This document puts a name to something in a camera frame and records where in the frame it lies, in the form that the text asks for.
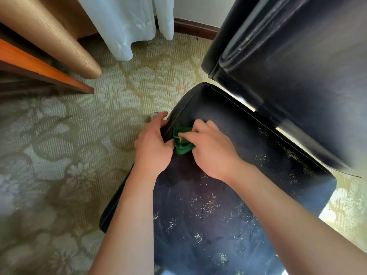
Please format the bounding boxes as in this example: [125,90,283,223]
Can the person's right hand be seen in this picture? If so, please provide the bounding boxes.
[177,119,247,184]

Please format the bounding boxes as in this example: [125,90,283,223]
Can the person's left hand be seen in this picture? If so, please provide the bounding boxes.
[133,111,176,181]

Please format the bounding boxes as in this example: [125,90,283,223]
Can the green cleaning cloth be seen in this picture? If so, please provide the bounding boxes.
[172,127,196,155]

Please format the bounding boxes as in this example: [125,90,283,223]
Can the black leather chair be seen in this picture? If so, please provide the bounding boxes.
[99,0,367,275]

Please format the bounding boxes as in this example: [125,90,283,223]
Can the person's right forearm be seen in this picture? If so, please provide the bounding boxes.
[226,163,367,275]

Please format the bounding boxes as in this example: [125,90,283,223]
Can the person's left forearm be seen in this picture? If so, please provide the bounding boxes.
[87,164,172,275]

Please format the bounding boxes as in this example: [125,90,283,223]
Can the dark wooden baseboard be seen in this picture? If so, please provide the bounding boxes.
[173,17,220,41]

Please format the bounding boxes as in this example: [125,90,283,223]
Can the white sheer curtain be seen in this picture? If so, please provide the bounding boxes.
[76,0,175,61]

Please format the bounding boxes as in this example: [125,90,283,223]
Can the orange wooden table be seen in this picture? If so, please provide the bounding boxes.
[0,23,95,96]

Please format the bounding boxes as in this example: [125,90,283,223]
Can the tan curtain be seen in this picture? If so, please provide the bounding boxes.
[0,0,102,80]

